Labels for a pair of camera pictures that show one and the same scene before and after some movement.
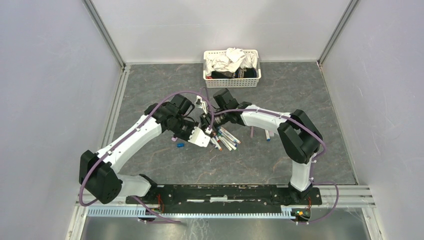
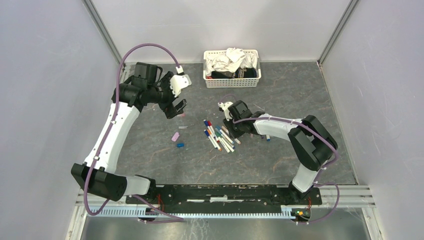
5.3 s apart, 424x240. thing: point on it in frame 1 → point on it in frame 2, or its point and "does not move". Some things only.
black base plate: x=227 y=197 does not move
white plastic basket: x=246 y=82 does not move
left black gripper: x=192 y=125 → x=170 y=110
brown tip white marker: x=229 y=134 does not move
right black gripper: x=205 y=120 → x=234 y=134
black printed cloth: x=241 y=73 does not move
